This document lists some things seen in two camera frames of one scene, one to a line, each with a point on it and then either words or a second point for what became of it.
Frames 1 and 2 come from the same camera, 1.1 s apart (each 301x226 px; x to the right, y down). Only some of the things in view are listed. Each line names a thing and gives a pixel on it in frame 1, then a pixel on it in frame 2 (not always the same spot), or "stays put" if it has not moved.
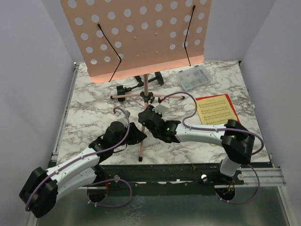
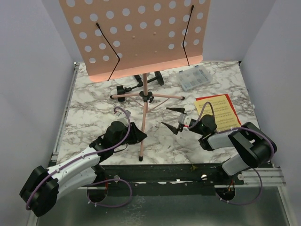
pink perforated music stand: [122, 38] stays put
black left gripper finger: [135, 135] stays put
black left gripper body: [125, 132] stays put
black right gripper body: [148, 116] -> [178, 125]
